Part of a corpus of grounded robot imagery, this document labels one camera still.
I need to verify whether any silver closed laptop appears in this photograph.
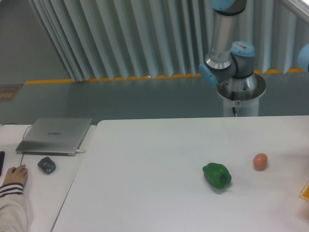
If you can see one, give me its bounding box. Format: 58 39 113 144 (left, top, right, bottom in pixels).
16 118 92 156

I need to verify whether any small dark grey tray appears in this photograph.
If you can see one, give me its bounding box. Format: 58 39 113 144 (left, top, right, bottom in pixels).
38 157 56 174

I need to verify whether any black mouse cable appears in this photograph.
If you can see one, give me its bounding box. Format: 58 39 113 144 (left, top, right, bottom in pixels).
0 123 33 167

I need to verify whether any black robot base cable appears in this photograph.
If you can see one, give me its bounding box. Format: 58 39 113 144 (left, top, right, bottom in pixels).
230 90 239 117

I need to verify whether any green bell pepper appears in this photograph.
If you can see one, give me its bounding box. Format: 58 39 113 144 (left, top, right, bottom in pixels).
202 162 232 189

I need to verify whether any person's hand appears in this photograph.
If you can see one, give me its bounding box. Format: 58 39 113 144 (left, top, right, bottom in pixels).
3 164 28 185

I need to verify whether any white striped sleeve forearm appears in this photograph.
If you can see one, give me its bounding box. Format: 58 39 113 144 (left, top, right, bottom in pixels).
0 183 28 232

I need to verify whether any brown egg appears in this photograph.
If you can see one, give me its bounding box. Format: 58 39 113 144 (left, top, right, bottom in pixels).
253 153 268 171

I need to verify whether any black phone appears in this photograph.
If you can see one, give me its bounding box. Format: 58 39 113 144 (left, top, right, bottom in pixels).
0 151 5 176

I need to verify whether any white laptop plug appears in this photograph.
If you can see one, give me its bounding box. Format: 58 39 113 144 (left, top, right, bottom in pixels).
76 150 86 154

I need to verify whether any white folding partition screen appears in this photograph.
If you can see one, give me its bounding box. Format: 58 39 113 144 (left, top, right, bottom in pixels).
30 0 309 81

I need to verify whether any yellow container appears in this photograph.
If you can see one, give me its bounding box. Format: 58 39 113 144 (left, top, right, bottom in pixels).
299 182 309 202

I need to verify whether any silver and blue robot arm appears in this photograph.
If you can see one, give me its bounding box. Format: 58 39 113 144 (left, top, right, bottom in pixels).
199 0 309 86

